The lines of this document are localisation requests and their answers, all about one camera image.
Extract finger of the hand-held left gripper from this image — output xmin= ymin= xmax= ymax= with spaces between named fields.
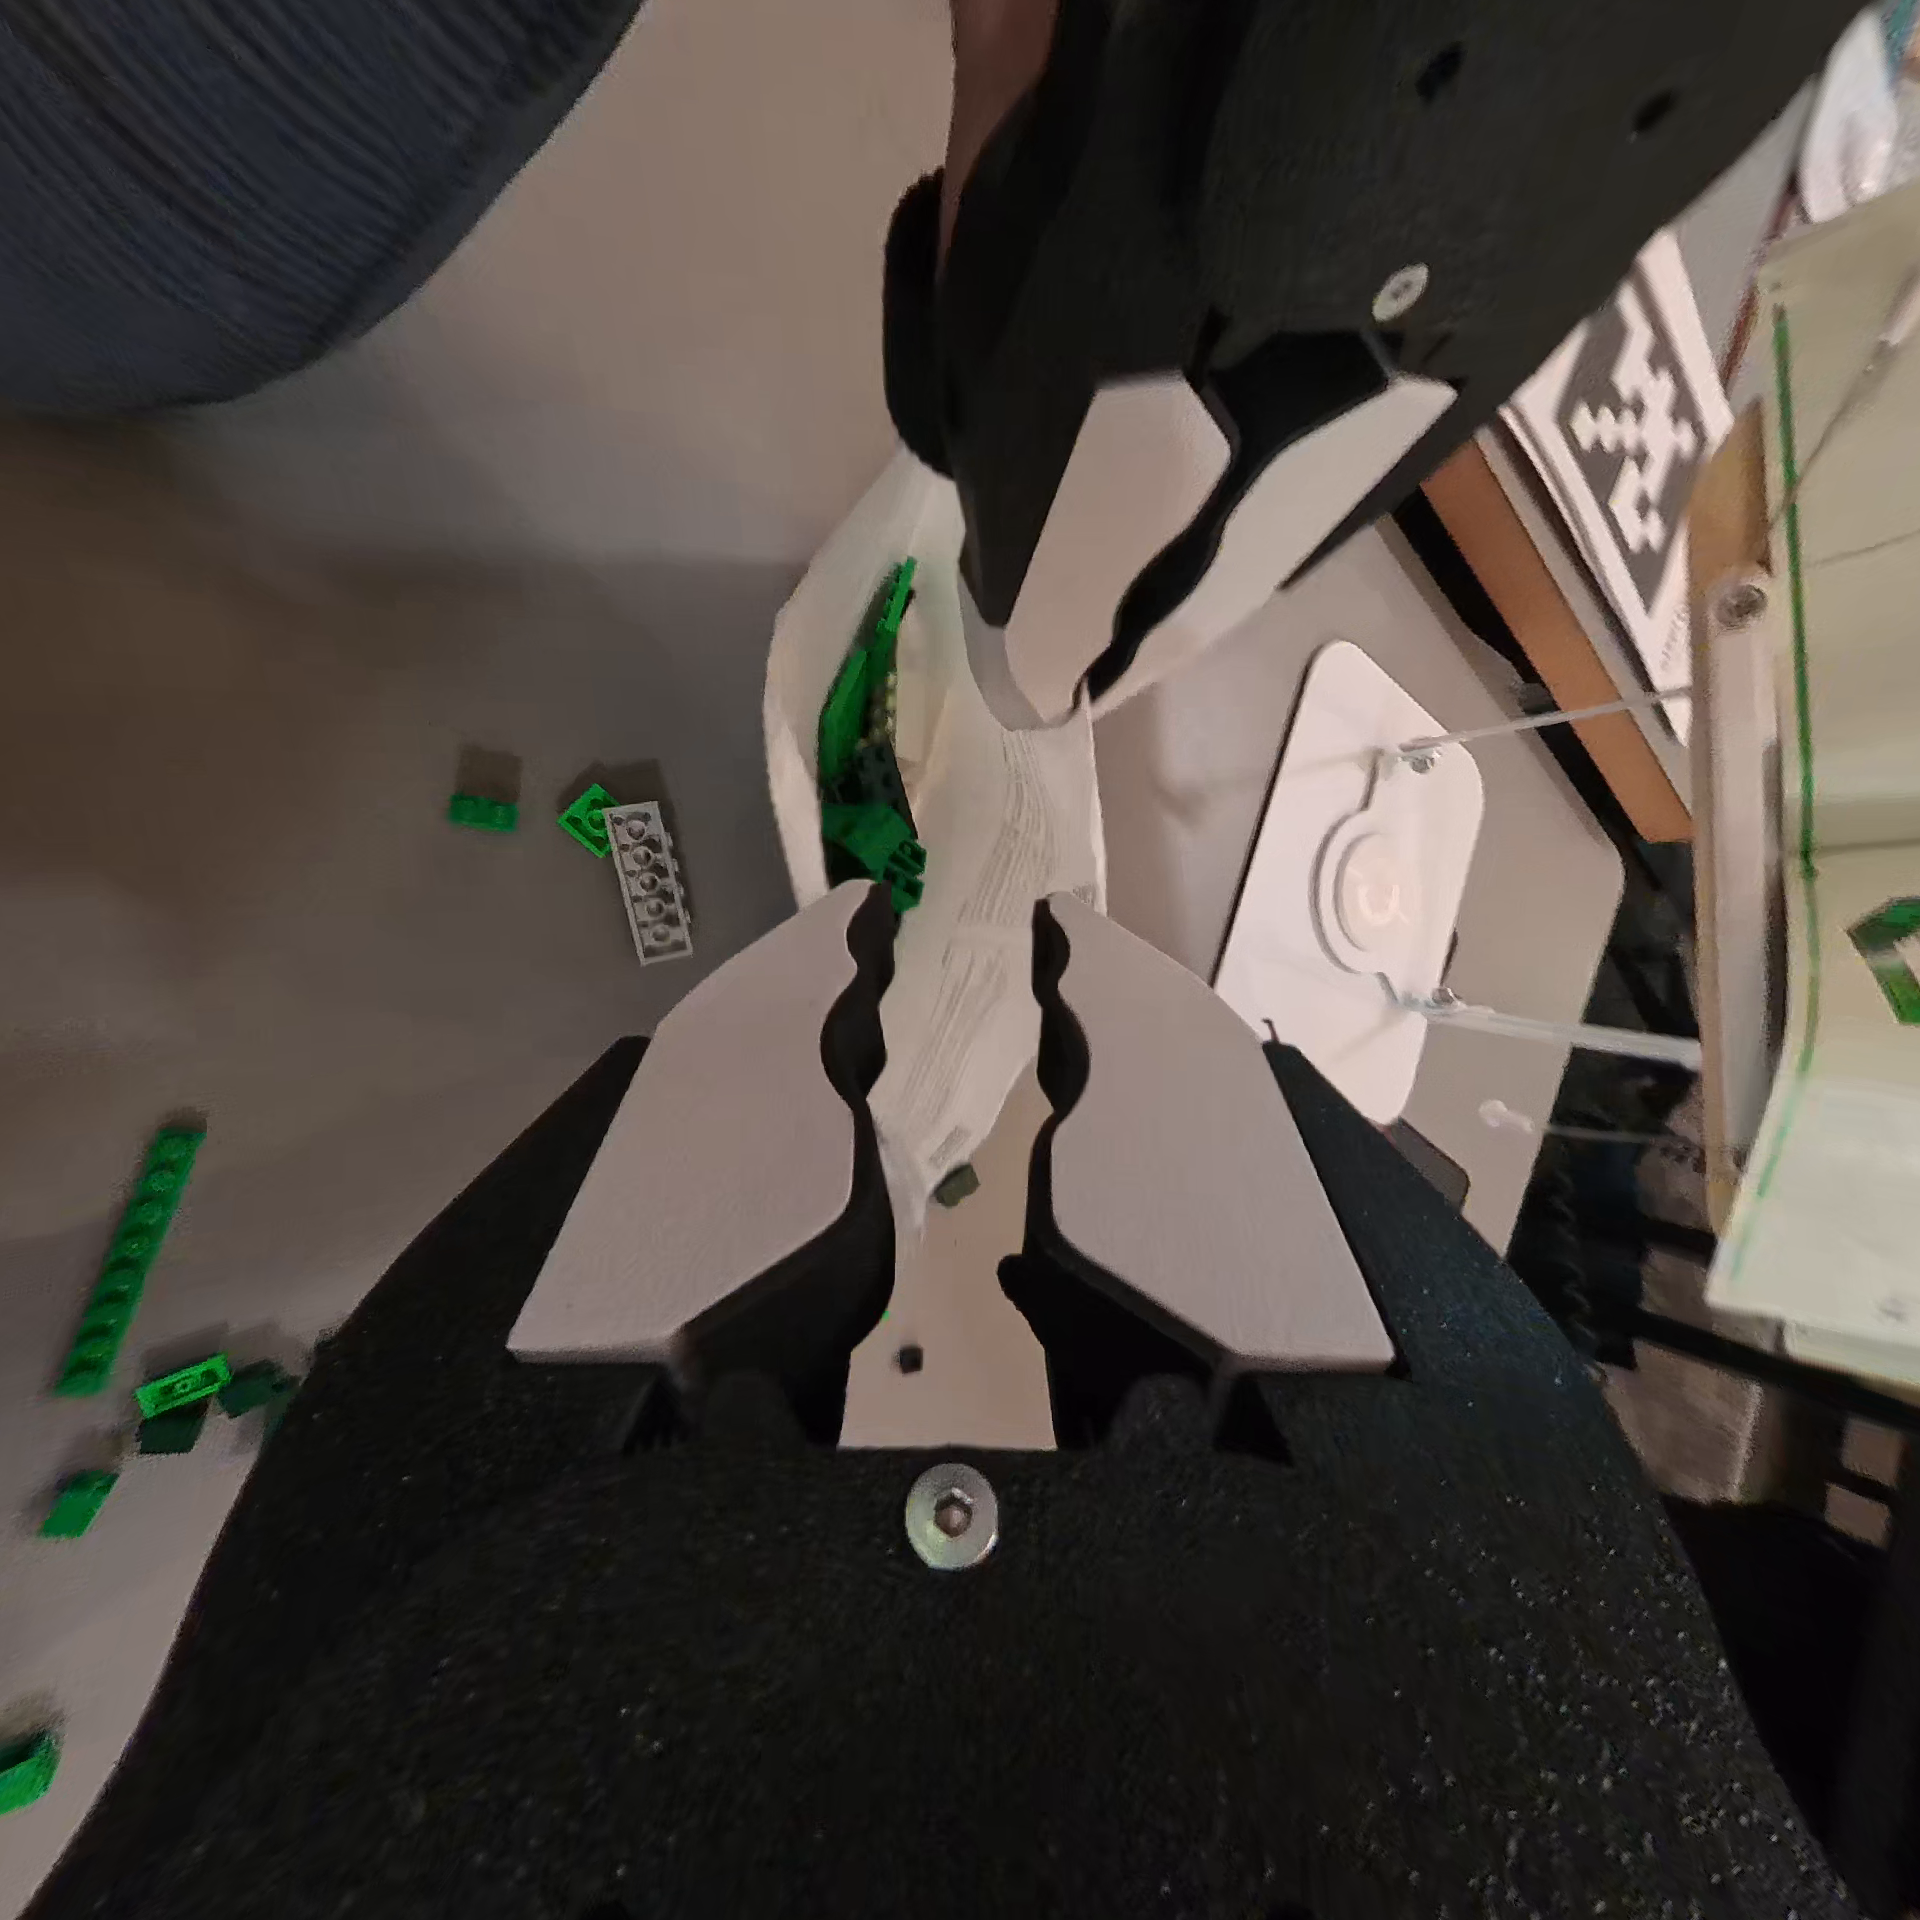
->
xmin=1086 ymin=371 xmax=1462 ymax=709
xmin=999 ymin=376 xmax=1252 ymax=727

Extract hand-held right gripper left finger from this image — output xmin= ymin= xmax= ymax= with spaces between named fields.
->
xmin=509 ymin=880 xmax=901 ymax=1434

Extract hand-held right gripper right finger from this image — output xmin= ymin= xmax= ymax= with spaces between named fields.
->
xmin=998 ymin=891 xmax=1401 ymax=1445

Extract white paper bag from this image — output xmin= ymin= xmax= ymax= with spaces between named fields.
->
xmin=762 ymin=448 xmax=1113 ymax=1233

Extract green toy bricks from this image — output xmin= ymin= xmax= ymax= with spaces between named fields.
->
xmin=0 ymin=746 xmax=624 ymax=1815
xmin=817 ymin=559 xmax=930 ymax=915

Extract grey desk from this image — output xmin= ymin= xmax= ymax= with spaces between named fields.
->
xmin=0 ymin=0 xmax=1633 ymax=1868

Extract person's left hand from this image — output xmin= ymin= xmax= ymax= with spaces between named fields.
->
xmin=950 ymin=0 xmax=1056 ymax=188

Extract grey studded toy plate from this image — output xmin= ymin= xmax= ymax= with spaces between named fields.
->
xmin=606 ymin=800 xmax=703 ymax=965

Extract white square stand base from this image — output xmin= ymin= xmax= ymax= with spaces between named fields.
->
xmin=1210 ymin=640 xmax=1488 ymax=1127

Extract brown wooden board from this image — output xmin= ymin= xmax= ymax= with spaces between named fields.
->
xmin=1422 ymin=431 xmax=1698 ymax=844

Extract black and white printed tag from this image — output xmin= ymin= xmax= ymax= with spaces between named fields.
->
xmin=1506 ymin=230 xmax=1740 ymax=709

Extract pale cardboard box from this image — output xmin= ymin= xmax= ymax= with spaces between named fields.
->
xmin=1690 ymin=186 xmax=1920 ymax=1405

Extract long green toy plate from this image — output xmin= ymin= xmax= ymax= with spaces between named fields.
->
xmin=52 ymin=1124 xmax=205 ymax=1402

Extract dark blue cushion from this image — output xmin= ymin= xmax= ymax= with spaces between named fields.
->
xmin=0 ymin=0 xmax=651 ymax=417

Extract clear acrylic bracket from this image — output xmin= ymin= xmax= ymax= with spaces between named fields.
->
xmin=1314 ymin=685 xmax=1705 ymax=1145

